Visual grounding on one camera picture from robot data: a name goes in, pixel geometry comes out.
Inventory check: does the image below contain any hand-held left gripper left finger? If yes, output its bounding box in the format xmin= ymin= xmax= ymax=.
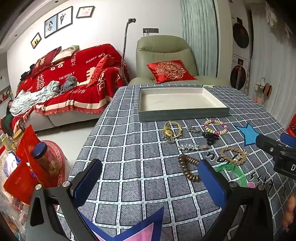
xmin=25 ymin=158 xmax=103 ymax=241

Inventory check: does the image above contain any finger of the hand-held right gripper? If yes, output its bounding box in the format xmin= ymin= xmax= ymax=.
xmin=280 ymin=133 xmax=296 ymax=149
xmin=255 ymin=134 xmax=285 ymax=154

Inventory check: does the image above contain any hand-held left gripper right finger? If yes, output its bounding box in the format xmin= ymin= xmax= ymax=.
xmin=197 ymin=159 xmax=274 ymax=241

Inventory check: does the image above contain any green translucent bangle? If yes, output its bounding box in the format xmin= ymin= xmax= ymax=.
xmin=214 ymin=163 xmax=244 ymax=186

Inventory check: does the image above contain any braided brown bracelet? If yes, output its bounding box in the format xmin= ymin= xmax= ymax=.
xmin=219 ymin=146 xmax=247 ymax=166

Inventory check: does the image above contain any yellow hair tie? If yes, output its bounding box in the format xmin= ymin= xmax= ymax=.
xmin=163 ymin=120 xmax=184 ymax=139

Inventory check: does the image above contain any grey tray with cream lining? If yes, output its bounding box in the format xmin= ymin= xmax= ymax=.
xmin=138 ymin=85 xmax=230 ymax=122

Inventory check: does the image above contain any blue star sticker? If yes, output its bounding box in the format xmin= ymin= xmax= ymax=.
xmin=235 ymin=123 xmax=262 ymax=146

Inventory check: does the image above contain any red patterned round stool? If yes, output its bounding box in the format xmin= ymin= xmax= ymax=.
xmin=38 ymin=140 xmax=70 ymax=188

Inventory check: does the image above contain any silver star hair clip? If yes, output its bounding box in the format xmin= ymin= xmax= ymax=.
xmin=179 ymin=143 xmax=208 ymax=151

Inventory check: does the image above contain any black claw hair clip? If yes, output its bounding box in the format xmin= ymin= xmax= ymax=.
xmin=202 ymin=132 xmax=220 ymax=146

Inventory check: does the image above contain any jar with blue lid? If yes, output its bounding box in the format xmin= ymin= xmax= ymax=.
xmin=32 ymin=142 xmax=62 ymax=176

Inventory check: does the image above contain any grey checked tablecloth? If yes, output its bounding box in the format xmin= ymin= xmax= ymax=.
xmin=57 ymin=85 xmax=296 ymax=241

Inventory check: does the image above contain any light grey sofa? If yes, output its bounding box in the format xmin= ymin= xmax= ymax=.
xmin=30 ymin=102 xmax=110 ymax=127

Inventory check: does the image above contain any white washing machine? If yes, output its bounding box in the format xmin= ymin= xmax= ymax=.
xmin=231 ymin=54 xmax=251 ymax=91

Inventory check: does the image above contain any grey crumpled cloth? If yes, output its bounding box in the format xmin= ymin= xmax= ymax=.
xmin=60 ymin=76 xmax=79 ymax=93

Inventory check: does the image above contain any light blue crumpled cloth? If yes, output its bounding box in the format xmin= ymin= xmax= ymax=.
xmin=10 ymin=81 xmax=61 ymax=116

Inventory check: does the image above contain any red satin cushion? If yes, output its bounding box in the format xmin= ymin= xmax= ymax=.
xmin=87 ymin=54 xmax=116 ymax=87

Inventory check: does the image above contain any red printed sofa blanket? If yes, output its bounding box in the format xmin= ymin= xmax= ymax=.
xmin=16 ymin=44 xmax=130 ymax=116

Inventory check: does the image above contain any white dryer with round door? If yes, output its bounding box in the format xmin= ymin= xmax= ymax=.
xmin=231 ymin=9 xmax=252 ymax=56

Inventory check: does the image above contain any red embroidered cushion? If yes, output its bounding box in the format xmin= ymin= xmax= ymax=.
xmin=147 ymin=60 xmax=197 ymax=84

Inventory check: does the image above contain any red cushion with white characters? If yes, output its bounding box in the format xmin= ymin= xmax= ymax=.
xmin=31 ymin=46 xmax=62 ymax=75

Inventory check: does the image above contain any cartoon print pillow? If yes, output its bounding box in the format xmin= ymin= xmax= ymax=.
xmin=51 ymin=45 xmax=79 ymax=63

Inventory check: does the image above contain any pale green curtain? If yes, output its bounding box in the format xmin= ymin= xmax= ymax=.
xmin=179 ymin=0 xmax=219 ymax=78

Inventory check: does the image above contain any flexible floor stand pole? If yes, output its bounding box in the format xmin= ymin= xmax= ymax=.
xmin=121 ymin=18 xmax=136 ymax=85

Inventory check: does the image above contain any green leather armchair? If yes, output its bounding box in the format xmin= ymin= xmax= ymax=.
xmin=127 ymin=36 xmax=229 ymax=88

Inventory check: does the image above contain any black framed portrait photo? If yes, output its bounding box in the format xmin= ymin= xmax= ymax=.
xmin=44 ymin=14 xmax=58 ymax=39

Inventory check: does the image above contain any black framed couple photo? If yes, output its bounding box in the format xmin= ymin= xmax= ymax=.
xmin=57 ymin=6 xmax=73 ymax=30

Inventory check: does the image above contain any black framed pink photo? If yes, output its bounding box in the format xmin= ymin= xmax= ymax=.
xmin=76 ymin=6 xmax=95 ymax=19

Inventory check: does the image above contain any colourful bead bracelet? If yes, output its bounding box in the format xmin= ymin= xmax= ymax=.
xmin=203 ymin=119 xmax=228 ymax=136

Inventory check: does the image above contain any small black picture frame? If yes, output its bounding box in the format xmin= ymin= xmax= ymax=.
xmin=31 ymin=32 xmax=41 ymax=48

